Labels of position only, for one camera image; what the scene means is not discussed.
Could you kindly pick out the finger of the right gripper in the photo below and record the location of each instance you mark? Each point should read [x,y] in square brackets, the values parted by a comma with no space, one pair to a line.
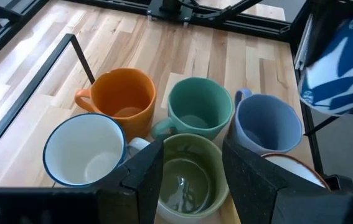
[325,25]

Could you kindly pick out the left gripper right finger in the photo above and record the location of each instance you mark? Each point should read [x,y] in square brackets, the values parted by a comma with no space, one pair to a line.
[251,193]

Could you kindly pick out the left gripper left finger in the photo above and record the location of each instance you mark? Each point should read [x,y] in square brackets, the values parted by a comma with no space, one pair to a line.
[142,186]

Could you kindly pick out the olive green mug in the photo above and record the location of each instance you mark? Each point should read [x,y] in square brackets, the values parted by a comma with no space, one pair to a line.
[188,180]

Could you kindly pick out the yellow mug white interior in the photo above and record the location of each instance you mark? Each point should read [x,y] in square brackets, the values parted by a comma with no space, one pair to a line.
[294,169]

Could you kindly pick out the white mug blue leaf print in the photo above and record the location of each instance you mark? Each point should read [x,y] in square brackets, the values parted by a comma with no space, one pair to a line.
[341,81]

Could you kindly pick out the lavender blue mug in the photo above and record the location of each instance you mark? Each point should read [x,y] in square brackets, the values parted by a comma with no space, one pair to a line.
[266,124]

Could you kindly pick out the blue-rimmed floral print mug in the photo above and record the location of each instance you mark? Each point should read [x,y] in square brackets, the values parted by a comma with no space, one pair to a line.
[82,146]

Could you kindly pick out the orange ceramic mug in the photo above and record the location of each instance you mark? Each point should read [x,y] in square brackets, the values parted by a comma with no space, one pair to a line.
[123,90]

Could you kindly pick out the teal green mug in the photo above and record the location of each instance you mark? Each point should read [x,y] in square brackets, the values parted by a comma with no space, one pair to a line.
[201,99]

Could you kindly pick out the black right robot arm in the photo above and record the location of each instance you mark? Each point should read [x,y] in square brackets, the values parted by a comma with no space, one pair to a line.
[170,14]

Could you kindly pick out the silver aluminium bracket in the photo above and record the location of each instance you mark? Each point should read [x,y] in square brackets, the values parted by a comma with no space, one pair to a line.
[304,46]

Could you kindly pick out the wooden shelf black metal frame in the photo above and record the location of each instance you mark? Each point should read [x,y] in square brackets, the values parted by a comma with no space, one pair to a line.
[48,63]

